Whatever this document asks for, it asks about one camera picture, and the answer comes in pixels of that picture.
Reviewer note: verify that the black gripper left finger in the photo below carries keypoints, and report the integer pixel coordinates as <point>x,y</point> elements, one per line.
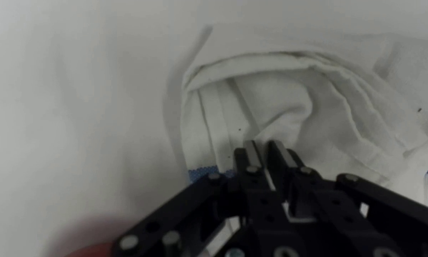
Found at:
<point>247,162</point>

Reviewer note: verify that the white towel with blue stripes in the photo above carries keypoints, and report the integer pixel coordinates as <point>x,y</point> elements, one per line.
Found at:
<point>280,95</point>

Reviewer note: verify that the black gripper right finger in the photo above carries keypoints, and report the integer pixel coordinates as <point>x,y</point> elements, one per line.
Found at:
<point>283,159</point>

